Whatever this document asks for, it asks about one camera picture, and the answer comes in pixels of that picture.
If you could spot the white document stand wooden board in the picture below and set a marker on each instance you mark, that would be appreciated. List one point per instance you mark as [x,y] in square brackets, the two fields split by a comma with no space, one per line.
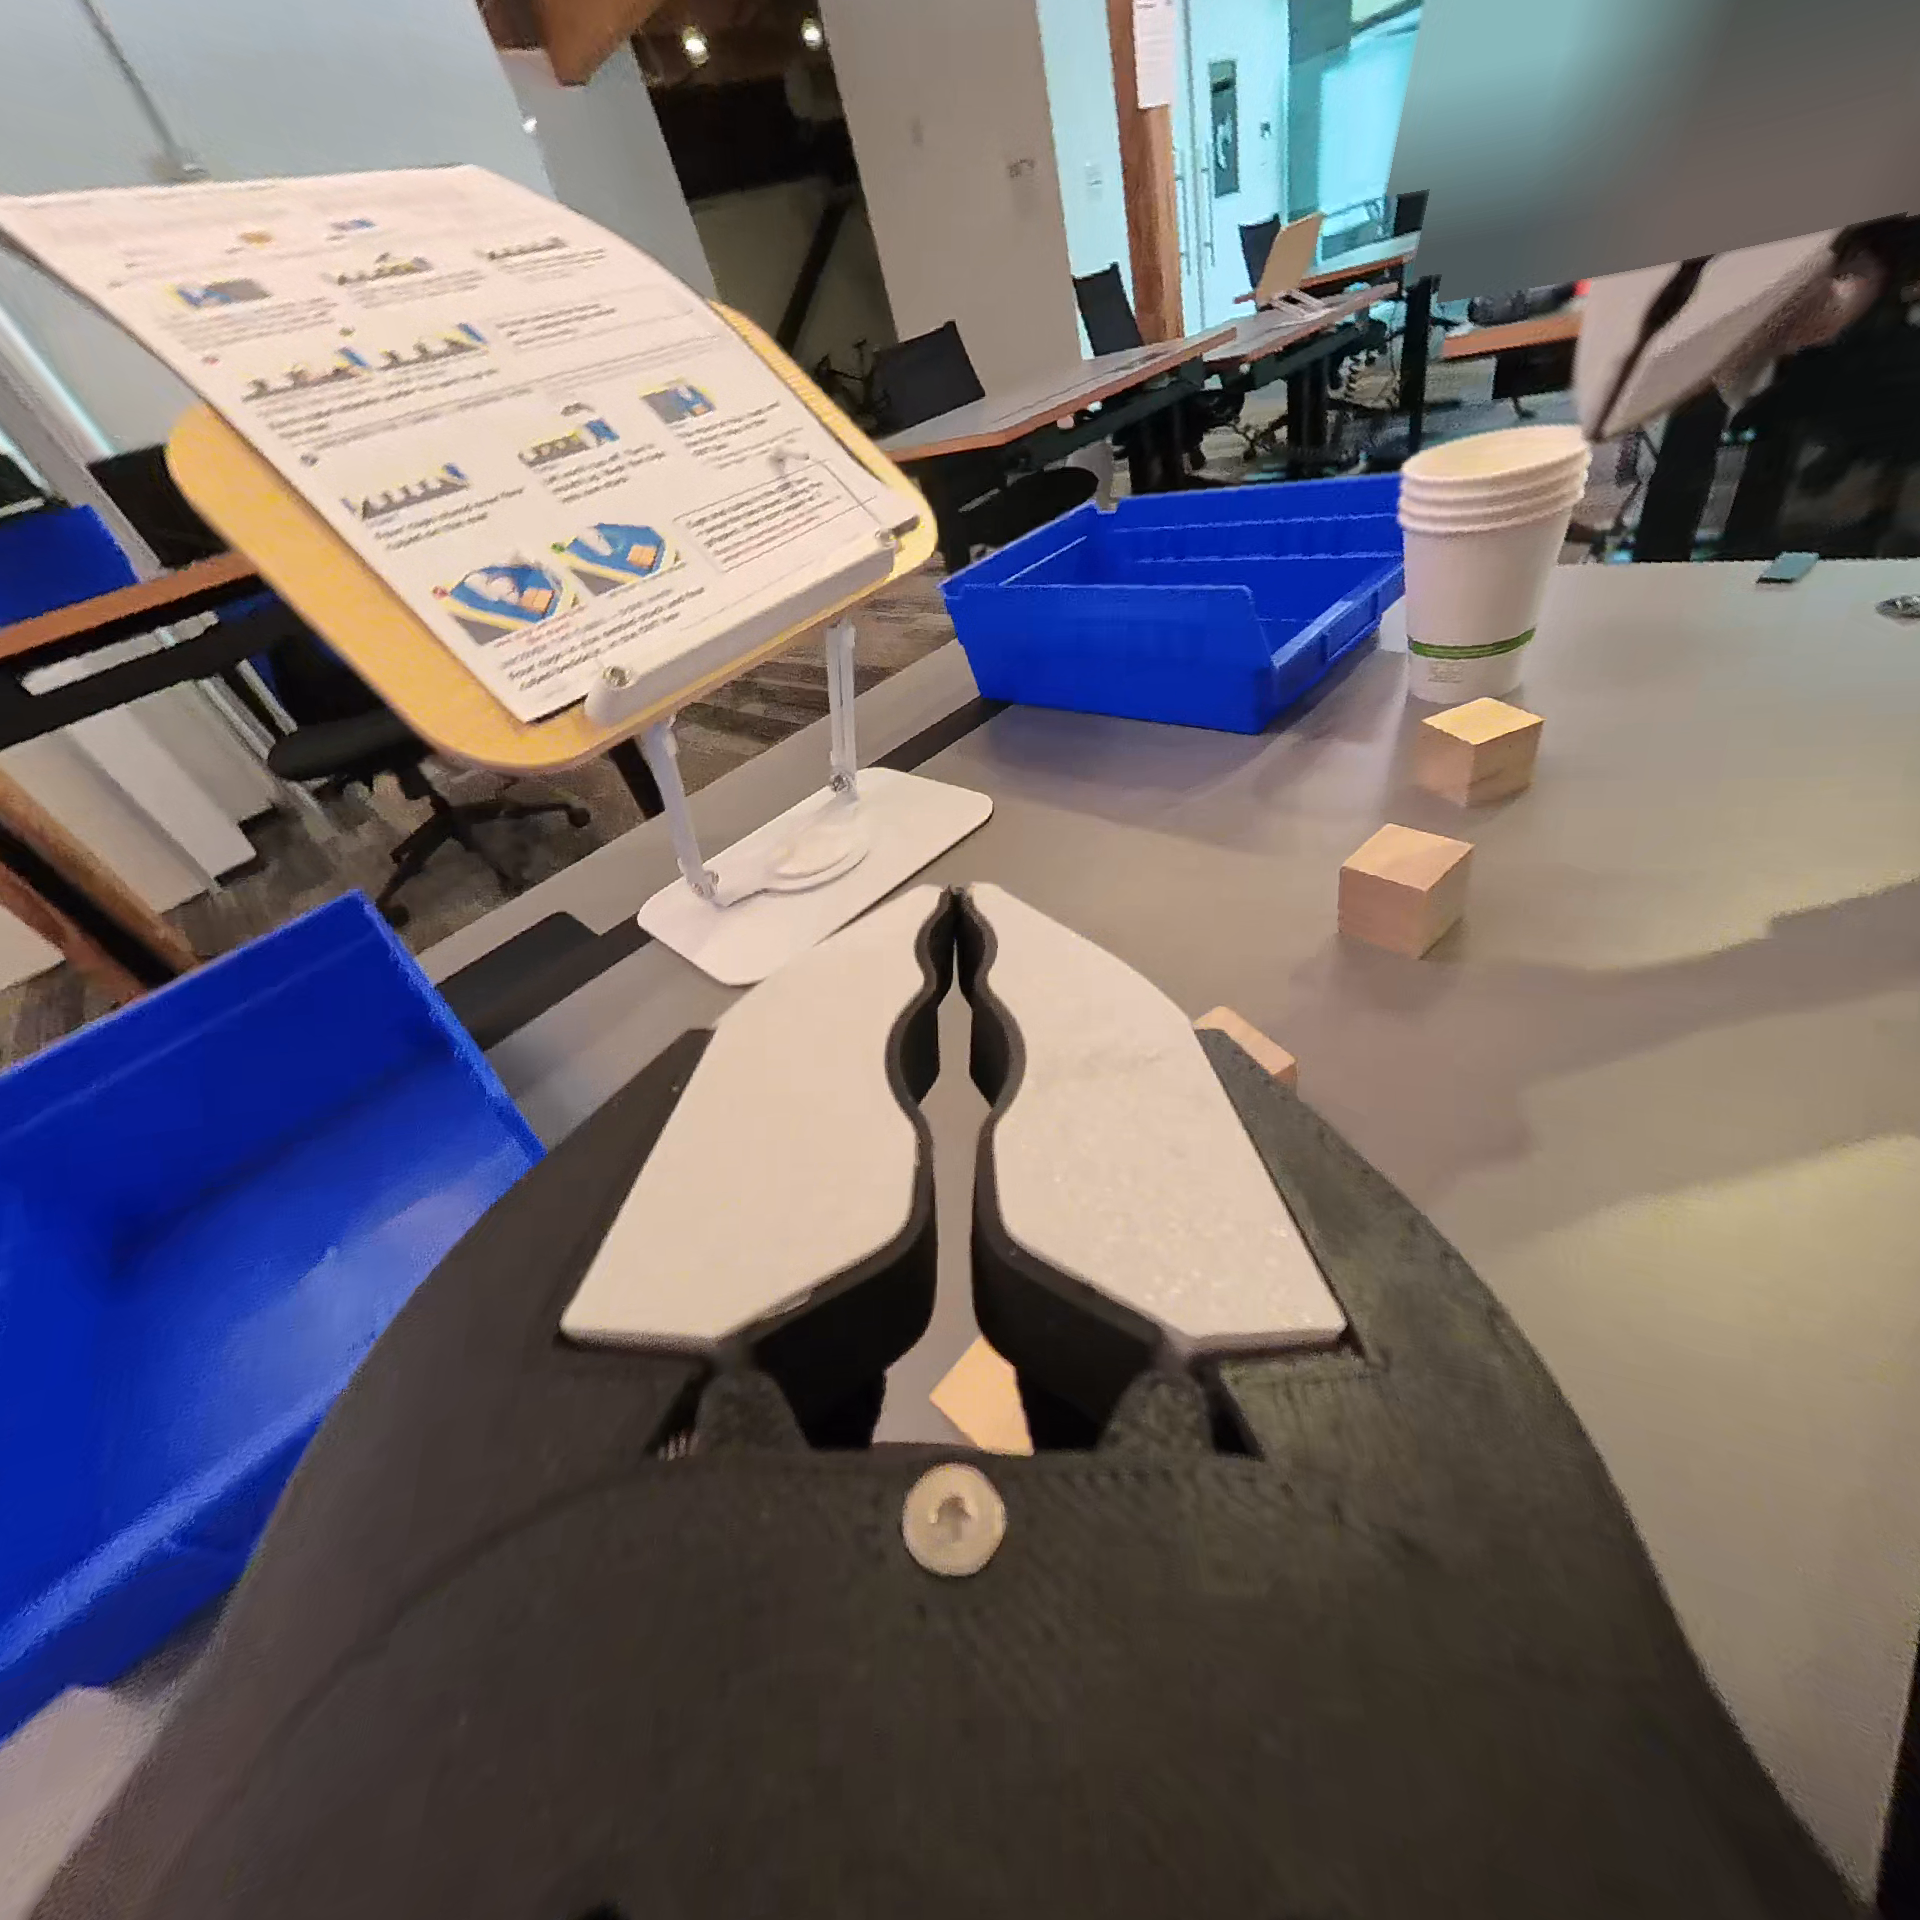
[345,661]

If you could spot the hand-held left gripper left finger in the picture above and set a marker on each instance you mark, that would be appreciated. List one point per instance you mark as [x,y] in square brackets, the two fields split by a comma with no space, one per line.
[751,1184]

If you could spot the printed instruction sheet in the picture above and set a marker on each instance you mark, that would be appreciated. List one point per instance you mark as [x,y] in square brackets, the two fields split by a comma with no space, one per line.
[451,406]

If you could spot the stack of white paper cups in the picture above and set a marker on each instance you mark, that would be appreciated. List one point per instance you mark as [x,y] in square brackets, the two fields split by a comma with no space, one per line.
[1477,586]

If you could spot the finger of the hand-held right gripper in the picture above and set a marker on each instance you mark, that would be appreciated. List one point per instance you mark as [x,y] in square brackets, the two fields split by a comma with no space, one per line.
[1616,340]
[1741,340]

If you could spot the long wooden top desk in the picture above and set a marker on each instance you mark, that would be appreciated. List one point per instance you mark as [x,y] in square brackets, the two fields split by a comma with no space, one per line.
[1320,294]
[1049,399]

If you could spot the wooden pillar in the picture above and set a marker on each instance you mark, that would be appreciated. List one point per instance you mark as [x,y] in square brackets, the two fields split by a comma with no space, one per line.
[1149,194]

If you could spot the grey desk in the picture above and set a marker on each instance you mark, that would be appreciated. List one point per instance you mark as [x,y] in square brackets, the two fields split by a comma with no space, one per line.
[1651,1049]

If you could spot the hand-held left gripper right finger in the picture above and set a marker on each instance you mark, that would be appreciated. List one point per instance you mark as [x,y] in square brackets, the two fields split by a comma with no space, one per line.
[1142,1184]

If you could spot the black phone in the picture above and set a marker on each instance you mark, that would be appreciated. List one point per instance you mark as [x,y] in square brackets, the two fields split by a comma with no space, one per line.
[1785,568]

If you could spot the black office chair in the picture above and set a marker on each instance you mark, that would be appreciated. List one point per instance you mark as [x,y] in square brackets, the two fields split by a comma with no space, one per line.
[1108,308]
[926,375]
[405,750]

